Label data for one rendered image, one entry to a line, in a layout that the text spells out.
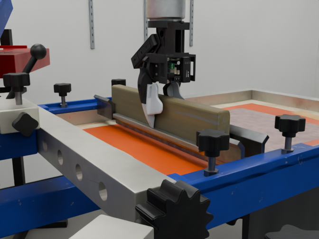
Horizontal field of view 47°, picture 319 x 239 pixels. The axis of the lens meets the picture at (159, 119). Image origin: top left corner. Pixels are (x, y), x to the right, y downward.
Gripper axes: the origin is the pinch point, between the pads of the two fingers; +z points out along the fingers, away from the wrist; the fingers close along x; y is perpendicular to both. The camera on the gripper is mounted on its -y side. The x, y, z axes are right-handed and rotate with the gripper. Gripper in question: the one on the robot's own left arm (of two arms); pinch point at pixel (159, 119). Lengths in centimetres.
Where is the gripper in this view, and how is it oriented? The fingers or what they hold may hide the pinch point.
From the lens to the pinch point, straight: 76.7
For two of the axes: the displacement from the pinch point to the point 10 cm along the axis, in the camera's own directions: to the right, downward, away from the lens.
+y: 5.6, 1.9, -8.0
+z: 0.0, 9.7, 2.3
